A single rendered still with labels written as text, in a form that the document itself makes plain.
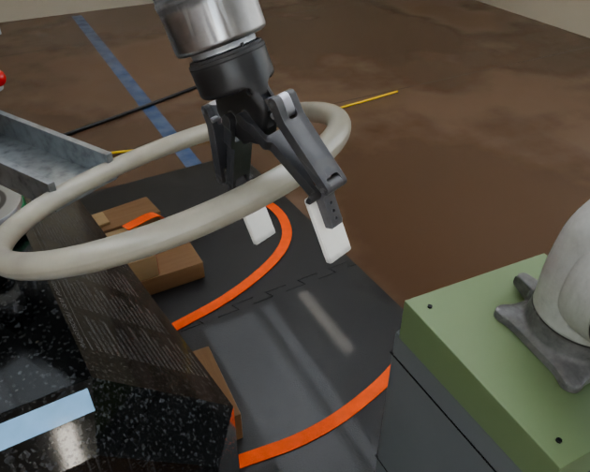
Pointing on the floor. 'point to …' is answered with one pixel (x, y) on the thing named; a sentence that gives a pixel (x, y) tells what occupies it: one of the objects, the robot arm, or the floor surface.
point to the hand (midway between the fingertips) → (295, 235)
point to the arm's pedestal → (433, 426)
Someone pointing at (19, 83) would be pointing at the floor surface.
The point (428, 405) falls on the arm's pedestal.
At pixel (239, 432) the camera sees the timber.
